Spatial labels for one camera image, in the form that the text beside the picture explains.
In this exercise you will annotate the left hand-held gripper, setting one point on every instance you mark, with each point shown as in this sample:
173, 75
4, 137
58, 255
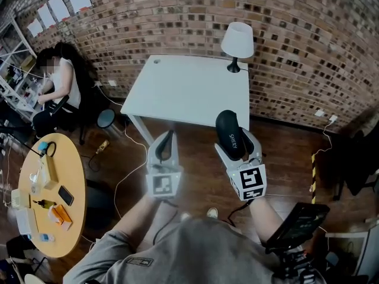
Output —
163, 185

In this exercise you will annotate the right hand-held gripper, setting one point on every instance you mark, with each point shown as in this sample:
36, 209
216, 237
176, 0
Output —
251, 180

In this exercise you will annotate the person's left forearm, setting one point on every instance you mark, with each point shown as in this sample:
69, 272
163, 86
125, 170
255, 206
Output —
139, 217

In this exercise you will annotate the person's right forearm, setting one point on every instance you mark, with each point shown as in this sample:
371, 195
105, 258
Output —
266, 220

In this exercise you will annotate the yellow item on floor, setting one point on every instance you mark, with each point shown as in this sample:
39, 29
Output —
102, 146

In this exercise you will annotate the person's left shoe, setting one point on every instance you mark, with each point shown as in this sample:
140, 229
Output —
185, 216

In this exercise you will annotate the person's shoe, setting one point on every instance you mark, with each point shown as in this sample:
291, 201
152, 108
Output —
185, 216
212, 212

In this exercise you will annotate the person's right shoe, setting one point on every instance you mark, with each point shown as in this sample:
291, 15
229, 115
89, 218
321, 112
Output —
212, 212

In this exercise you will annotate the white table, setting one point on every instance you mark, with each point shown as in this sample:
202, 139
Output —
186, 90

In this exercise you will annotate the black round stool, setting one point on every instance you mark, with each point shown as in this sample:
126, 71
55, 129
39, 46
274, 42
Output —
106, 118

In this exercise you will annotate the yellow black hazard tape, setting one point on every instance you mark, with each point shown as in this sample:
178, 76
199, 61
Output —
313, 176

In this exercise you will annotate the round wooden side table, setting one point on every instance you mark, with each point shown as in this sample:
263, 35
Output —
71, 170

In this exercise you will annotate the black screen device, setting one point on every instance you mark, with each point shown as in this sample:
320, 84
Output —
299, 225

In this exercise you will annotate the white plugged charger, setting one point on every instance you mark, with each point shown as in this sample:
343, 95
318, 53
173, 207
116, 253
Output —
333, 118

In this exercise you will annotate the person's grey shirt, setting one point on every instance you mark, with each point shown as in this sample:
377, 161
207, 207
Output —
189, 253

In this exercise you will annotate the black smartphone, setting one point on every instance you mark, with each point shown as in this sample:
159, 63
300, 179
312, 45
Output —
65, 195

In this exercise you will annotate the white shade table lamp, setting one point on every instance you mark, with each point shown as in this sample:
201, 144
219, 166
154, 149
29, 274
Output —
237, 38

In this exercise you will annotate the tall wooden box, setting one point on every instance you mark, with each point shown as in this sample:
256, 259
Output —
49, 173

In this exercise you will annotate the black office chair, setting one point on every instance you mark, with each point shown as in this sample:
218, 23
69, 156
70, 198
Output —
355, 158

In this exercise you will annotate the blue small device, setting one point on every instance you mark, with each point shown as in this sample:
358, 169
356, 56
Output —
43, 147

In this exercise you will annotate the orange packet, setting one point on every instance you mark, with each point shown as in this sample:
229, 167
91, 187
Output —
60, 217

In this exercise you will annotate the dark green bottle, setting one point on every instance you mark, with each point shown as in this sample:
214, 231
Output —
44, 203

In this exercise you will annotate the clear plastic item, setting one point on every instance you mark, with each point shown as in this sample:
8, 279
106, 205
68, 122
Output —
35, 182

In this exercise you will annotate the small blue white packet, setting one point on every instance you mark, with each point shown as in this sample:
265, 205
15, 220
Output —
46, 237

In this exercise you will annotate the pale square box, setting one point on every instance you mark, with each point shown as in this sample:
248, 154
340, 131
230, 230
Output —
20, 198

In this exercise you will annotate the white flat box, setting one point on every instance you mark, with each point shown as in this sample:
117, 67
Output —
26, 221

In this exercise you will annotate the white metal shelf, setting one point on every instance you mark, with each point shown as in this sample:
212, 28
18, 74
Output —
17, 49

